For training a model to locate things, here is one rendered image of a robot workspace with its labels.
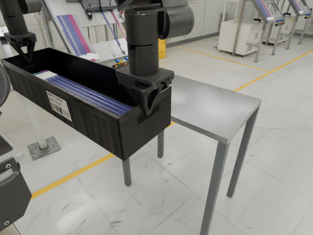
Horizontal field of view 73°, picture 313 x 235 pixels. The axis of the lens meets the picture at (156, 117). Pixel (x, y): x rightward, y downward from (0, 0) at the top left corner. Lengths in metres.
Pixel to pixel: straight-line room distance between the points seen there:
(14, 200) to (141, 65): 0.40
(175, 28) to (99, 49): 1.78
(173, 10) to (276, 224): 1.55
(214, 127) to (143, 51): 0.65
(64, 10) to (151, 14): 1.99
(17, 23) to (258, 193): 1.75
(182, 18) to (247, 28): 4.39
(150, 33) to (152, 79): 0.08
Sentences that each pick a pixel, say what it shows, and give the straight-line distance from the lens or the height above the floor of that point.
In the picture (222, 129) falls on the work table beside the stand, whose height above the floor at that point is 0.80.
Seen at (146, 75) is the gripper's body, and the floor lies 1.20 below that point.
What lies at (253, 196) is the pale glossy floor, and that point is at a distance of 1.82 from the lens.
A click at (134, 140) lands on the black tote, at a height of 1.05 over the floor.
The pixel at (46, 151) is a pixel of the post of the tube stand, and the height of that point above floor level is 0.01.
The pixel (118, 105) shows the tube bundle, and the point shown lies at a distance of 0.58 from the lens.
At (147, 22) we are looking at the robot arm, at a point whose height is 1.29.
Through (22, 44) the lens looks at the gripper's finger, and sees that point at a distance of 0.87.
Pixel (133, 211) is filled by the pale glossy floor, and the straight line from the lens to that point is 1.62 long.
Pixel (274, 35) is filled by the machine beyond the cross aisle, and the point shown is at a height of 0.24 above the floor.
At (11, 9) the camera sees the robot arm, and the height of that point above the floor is 1.27.
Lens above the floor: 1.34
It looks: 33 degrees down
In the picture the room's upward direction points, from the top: straight up
